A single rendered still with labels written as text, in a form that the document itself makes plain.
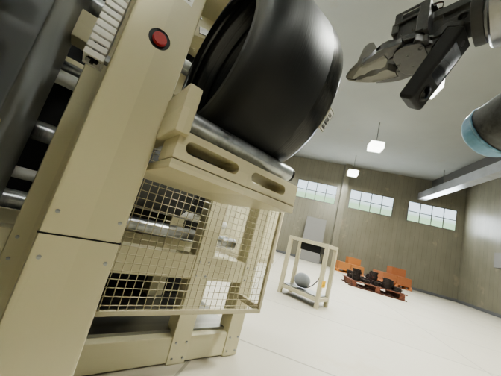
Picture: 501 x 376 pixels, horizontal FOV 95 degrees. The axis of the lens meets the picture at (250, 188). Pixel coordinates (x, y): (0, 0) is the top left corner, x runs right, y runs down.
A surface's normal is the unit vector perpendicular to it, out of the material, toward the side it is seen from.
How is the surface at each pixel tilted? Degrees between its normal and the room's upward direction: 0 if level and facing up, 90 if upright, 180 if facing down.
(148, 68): 90
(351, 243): 90
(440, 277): 90
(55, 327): 90
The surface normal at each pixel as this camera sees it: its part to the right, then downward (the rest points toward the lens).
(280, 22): -0.06, -0.15
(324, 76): 0.55, 0.21
